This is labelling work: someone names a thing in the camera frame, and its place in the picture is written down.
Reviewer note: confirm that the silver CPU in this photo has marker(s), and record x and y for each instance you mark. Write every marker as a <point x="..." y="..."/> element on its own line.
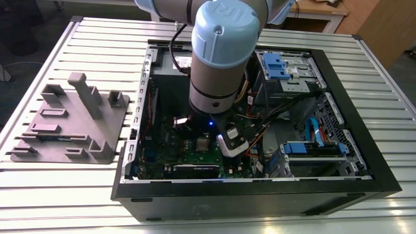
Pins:
<point x="202" y="143"/>

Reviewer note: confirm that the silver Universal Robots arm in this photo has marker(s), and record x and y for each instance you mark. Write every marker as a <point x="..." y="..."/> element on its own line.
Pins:
<point x="214" y="80"/>

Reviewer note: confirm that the CPU socket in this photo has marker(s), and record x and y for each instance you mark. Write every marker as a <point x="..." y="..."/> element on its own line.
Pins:
<point x="193" y="147"/>

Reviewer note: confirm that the green motherboard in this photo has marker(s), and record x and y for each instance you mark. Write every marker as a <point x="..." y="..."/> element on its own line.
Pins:
<point x="172" y="156"/>

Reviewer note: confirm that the black RAM slot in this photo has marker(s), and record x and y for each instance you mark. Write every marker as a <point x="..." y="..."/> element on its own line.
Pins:
<point x="240" y="163"/>
<point x="226" y="165"/>

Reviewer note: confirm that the black graphics card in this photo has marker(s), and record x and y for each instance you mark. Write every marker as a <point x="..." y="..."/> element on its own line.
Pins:
<point x="194" y="169"/>

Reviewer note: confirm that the grey power supply unit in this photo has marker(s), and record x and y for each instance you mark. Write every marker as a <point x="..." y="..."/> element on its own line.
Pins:
<point x="165" y="85"/>

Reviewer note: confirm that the hard disk in blue carrier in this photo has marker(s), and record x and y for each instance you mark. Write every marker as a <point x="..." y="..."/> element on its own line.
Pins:
<point x="298" y="148"/>

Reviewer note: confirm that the black open PC case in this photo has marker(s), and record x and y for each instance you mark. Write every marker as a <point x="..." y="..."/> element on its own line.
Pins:
<point x="226" y="202"/>

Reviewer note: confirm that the blue plastic drive latch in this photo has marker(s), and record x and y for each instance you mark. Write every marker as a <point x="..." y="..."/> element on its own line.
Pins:
<point x="274" y="63"/>

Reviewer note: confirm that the silver metal drive cage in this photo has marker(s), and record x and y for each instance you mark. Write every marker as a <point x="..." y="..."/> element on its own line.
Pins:
<point x="298" y="85"/>

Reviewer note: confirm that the grey plastic parts rack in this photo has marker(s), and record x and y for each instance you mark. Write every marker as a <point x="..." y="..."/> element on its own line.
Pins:
<point x="81" y="136"/>

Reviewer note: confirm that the silver metal disk bay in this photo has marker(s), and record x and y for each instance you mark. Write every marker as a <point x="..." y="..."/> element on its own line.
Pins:
<point x="318" y="162"/>

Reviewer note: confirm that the RAM stick with blue label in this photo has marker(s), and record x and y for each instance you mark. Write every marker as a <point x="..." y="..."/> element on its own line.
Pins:
<point x="58" y="139"/>

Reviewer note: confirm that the wooden desk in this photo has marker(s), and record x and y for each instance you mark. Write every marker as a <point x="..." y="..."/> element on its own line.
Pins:
<point x="318" y="9"/>

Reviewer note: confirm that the wooden panel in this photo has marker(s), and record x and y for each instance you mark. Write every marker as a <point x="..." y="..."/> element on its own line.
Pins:
<point x="382" y="29"/>

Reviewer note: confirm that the dark office chair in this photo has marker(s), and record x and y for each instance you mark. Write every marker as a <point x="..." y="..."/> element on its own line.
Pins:
<point x="18" y="24"/>

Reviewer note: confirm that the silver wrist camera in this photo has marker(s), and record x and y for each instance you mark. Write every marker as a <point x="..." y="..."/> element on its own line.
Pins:
<point x="233" y="150"/>

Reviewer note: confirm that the white desk frame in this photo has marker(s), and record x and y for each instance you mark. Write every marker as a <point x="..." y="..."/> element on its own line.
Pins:
<point x="154" y="14"/>

